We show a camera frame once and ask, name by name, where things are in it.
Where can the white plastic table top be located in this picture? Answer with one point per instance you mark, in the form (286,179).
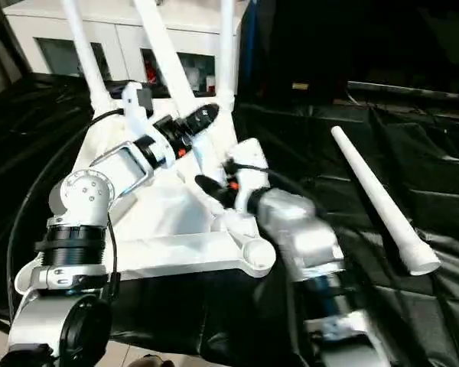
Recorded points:
(168,229)

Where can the white plastic table leg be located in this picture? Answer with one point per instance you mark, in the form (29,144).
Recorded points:
(86,57)
(382,206)
(168,57)
(226,57)

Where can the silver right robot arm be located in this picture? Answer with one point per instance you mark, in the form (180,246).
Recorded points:
(310,237)

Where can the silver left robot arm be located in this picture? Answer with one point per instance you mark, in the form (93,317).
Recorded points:
(88,199)

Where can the small white cup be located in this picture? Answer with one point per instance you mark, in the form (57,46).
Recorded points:
(210,84)

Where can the white cabinet with glass doors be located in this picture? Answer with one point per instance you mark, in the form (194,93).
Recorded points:
(114,34)

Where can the black box with gold label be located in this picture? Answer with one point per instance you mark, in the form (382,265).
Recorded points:
(302,46)

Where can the black mat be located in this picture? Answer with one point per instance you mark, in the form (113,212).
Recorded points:
(386,153)

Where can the dark long bar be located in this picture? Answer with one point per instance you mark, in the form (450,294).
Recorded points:
(405,91)

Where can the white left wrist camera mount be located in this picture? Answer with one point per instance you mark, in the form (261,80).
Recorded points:
(137,118)

